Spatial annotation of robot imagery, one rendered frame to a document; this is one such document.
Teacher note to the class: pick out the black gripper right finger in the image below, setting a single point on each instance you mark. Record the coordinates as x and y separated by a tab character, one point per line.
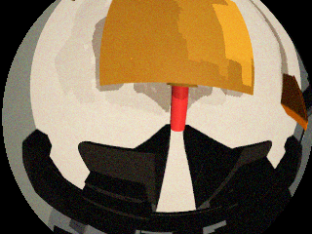
212	164

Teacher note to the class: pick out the red cylinder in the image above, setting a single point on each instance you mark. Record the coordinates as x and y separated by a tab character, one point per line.
179	108

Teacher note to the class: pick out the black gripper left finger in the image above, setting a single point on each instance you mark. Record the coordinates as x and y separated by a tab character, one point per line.
145	164

